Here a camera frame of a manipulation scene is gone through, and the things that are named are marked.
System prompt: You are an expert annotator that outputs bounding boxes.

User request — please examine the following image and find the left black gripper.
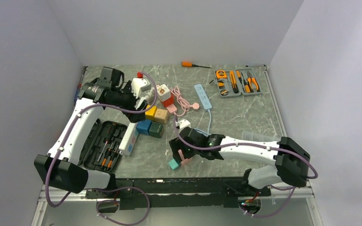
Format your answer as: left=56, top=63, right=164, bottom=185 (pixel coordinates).
left=108, top=81, right=148, bottom=123

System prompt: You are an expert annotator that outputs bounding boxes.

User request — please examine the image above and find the pink cube socket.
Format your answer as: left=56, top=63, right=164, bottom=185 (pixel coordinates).
left=178, top=149, right=192, bottom=166

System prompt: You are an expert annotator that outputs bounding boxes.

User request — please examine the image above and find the teal cube plug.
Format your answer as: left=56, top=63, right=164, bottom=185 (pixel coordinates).
left=168, top=159, right=181, bottom=170

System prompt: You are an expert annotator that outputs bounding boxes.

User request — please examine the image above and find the pink power strip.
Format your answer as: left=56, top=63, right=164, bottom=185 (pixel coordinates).
left=156, top=84, right=177, bottom=114

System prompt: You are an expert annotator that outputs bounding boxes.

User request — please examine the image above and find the green cube adapter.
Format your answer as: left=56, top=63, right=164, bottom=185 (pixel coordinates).
left=148, top=122, right=164, bottom=138

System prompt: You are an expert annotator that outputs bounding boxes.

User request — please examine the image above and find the beige cube adapter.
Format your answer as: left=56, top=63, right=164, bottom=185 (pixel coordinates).
left=154, top=108, right=169, bottom=124

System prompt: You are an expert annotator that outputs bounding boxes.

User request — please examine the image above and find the light blue power strip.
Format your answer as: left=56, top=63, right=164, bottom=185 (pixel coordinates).
left=194, top=84, right=212, bottom=111

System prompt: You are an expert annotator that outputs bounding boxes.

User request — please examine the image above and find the red cube adapter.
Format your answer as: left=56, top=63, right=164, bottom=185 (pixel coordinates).
left=161, top=95, right=174, bottom=108

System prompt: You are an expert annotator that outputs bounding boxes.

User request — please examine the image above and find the yellow cube adapter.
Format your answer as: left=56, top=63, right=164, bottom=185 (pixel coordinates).
left=145, top=105, right=157, bottom=121

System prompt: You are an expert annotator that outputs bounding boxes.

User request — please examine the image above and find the blue cube adapter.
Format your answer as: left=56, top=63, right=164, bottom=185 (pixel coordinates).
left=136, top=120, right=152, bottom=136

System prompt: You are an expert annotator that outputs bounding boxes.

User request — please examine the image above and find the white power strip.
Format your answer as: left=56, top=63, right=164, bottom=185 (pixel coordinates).
left=118, top=122, right=139, bottom=156

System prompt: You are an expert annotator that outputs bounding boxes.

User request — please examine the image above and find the clear screw box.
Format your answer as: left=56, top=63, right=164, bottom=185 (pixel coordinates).
left=242, top=131, right=280, bottom=142

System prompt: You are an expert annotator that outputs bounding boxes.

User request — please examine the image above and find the black tool case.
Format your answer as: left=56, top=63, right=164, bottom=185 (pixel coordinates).
left=78, top=119, right=127, bottom=173

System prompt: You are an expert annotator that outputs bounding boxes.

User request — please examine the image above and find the grey tool tray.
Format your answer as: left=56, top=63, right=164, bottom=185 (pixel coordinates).
left=214, top=67, right=263, bottom=98

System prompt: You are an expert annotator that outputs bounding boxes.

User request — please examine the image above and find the white cube adapter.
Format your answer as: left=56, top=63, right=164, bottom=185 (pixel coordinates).
left=156, top=84, right=171, bottom=102

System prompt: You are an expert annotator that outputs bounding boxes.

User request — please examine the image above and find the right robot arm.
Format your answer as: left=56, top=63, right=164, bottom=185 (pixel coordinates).
left=169, top=127, right=310, bottom=195

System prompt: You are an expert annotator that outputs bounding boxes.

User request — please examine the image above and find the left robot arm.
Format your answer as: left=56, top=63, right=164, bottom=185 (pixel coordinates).
left=34, top=67, right=156, bottom=198

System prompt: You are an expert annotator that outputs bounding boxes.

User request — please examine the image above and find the red blue pen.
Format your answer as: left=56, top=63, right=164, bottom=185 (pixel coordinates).
left=74, top=73, right=84, bottom=103

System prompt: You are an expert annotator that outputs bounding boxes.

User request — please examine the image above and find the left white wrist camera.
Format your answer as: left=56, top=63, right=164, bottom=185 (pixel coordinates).
left=131, top=78, right=151, bottom=98

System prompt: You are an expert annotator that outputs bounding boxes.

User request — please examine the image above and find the pink coiled cable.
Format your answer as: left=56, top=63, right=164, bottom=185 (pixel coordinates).
left=170, top=87, right=200, bottom=118

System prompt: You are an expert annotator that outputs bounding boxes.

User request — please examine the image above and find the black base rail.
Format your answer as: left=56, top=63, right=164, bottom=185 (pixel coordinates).
left=86, top=177, right=271, bottom=210

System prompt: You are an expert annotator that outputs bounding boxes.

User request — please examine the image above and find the orange handled screwdriver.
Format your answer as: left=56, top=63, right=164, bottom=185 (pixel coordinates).
left=181, top=61, right=211, bottom=69

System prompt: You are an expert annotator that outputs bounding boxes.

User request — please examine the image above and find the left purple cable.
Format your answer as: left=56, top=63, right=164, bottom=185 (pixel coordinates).
left=45, top=72, right=159, bottom=226

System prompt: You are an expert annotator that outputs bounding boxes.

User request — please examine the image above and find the purple cable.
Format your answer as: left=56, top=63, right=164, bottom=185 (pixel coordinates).
left=45, top=72, right=159, bottom=226
left=173, top=114, right=319, bottom=218

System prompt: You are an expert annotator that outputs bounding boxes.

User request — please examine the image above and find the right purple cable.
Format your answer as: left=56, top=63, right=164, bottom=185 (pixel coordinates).
left=173, top=114, right=319, bottom=218

